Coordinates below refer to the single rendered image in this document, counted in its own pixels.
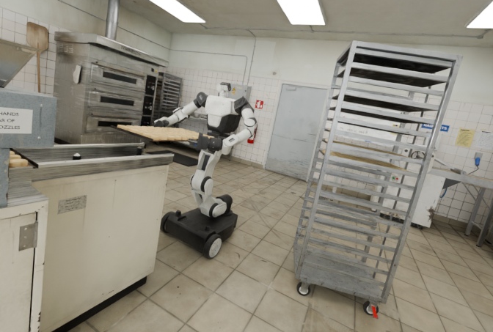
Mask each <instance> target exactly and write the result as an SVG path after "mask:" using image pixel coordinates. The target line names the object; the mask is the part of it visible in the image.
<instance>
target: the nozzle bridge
mask: <svg viewBox="0 0 493 332"><path fill-rule="evenodd" d="M56 103H57V98H56V97H52V96H49V95H44V94H42V93H39V92H34V91H32V90H28V89H24V88H21V87H18V86H13V85H11V84H8V85H6V86H5V88H1V87H0V208H2V207H7V199H8V182H9V165H10V148H24V147H53V146H54V134H55V123H56Z"/></svg>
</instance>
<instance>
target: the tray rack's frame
mask: <svg viewBox="0 0 493 332"><path fill-rule="evenodd" d="M350 47H351V43H350V45H349V46H348V47H347V48H346V49H345V50H344V52H342V54H341V55H340V56H339V57H338V59H337V62H340V63H342V62H343V61H344V60H345V59H346V58H347V57H348V54H349V51H350ZM357 48H363V49H368V50H374V51H383V52H389V53H394V54H404V55H409V56H419V57H424V58H429V59H439V60H445V61H450V62H453V63H452V66H451V69H450V73H449V76H448V80H447V83H446V85H445V90H444V92H443V95H442V99H441V102H440V105H439V109H438V112H437V116H436V119H435V121H434V126H433V128H432V131H431V135H430V138H429V141H428V145H427V147H426V152H425V155H424V157H423V162H422V164H421V167H420V171H419V174H418V177H417V181H416V183H415V188H414V190H413V193H412V197H411V200H410V203H409V207H408V210H407V213H406V217H405V219H404V223H403V226H402V230H401V233H400V236H399V239H398V243H397V246H396V249H395V253H394V255H393V258H392V262H391V266H390V269H389V272H388V275H387V279H386V281H385V285H384V289H383V291H381V289H380V288H379V285H376V284H372V283H368V282H365V281H360V280H357V279H355V278H350V277H347V276H342V275H339V274H336V273H331V272H328V271H325V270H321V269H318V268H313V267H310V266H306V265H302V271H301V274H300V277H299V280H301V282H302V285H301V289H300V291H301V292H306V293H307V290H308V287H309V284H310V285H311V283H312V284H317V285H319V286H322V287H327V288H330V289H334V290H337V291H340V292H344V293H348V294H351V295H356V296H358V297H361V298H366V299H368V301H369V302H370V304H369V307H368V311H371V312H373V310H372V306H371V305H374V306H376V307H377V304H379V305H380V303H383V304H386V302H387V299H388V296H389V293H390V289H391V286H392V282H393V279H394V277H395V273H396V270H397V267H398V263H399V260H400V258H401V254H402V251H403V247H404V244H405V242H406V237H407V235H408V232H409V227H410V225H411V222H412V219H413V215H414V213H415V209H416V206H417V202H418V199H419V197H420V192H421V190H422V187H423V183H424V180H425V178H426V173H427V171H428V167H429V164H430V161H431V157H432V155H433V152H434V148H435V145H436V142H437V138H438V135H439V132H440V128H441V126H442V122H443V119H444V116H445V112H446V110H447V107H448V103H449V100H450V96H451V93H452V91H453V86H454V84H455V81H456V77H457V74H458V71H459V68H460V65H461V61H462V58H463V56H461V55H455V54H446V53H440V52H434V51H424V50H419V49H413V48H404V47H398V46H393V45H382V44H377V43H367V42H362V41H358V42H357ZM301 249H302V244H300V243H297V245H296V244H293V258H294V270H295V274H296V269H297V265H298V261H299V256H300V253H301V251H300V250H301ZM307 250H309V251H314V252H317V253H320V254H326V255H328V256H331V257H337V258H339V259H344V260H348V261H350V262H356V263H359V264H361V265H367V264H366V259H367V257H362V259H356V258H353V257H347V256H345V255H342V254H336V253H333V252H331V251H325V250H322V249H319V248H314V247H311V246H307ZM304 261H306V262H311V263H314V264H317V265H322V266H325V267H328V268H333V269H335V270H341V271H343V272H347V273H351V274H354V275H358V276H362V277H365V278H370V279H373V280H375V275H376V272H374V273H373V275H372V273H371V272H370V271H369V270H365V269H362V268H357V267H354V266H350V265H346V264H343V263H339V262H335V261H332V260H328V259H324V258H320V257H316V256H313V255H309V254H305V256H304ZM376 307H375V308H376Z"/></svg>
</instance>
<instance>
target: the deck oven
mask: <svg viewBox="0 0 493 332"><path fill-rule="evenodd" d="M54 40H55V41H56V61H55V73H54V93H53V97H56V98H57V103H56V123H55V134H54V142H55V143H57V144H60V145H61V144H131V143H142V142H144V143H145V145H144V149H146V144H149V143H150V141H149V140H147V139H143V138H140V137H138V136H134V135H131V134H129V133H125V132H122V131H120V130H117V129H114V128H111V125H113V126H115V127H117V126H118V125H125V126H126V125H132V126H146V127H152V121H153V117H152V116H153V109H154V104H155V98H156V87H157V82H158V71H159V68H160V67H168V65H169V62H168V61H167V60H165V59H161V58H159V57H157V56H154V55H151V54H148V53H145V52H144V51H141V50H138V49H135V48H132V47H131V46H128V45H125V44H122V43H119V42H117V41H115V40H111V39H109V38H107V37H104V36H101V35H99V34H94V33H81V32H55V31H54ZM81 62H82V65H81V71H80V76H79V81H78V83H77V84H76V83H75V82H74V81H73V73H74V72H75V70H76V65H78V66H80V63H81Z"/></svg>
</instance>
